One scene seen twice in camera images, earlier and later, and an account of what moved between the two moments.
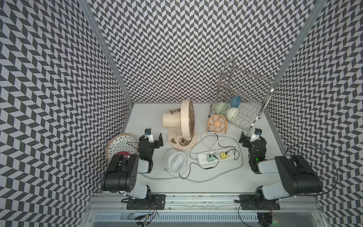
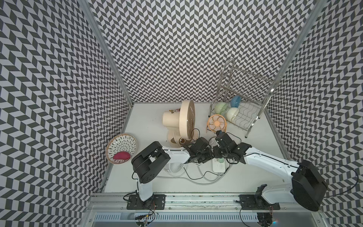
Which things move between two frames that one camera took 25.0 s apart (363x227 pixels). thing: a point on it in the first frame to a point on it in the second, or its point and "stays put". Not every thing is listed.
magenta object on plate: (123, 152) stays put
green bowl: (220, 107) stays put
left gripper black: (160, 140) to (209, 157)
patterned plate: (121, 142) stays put
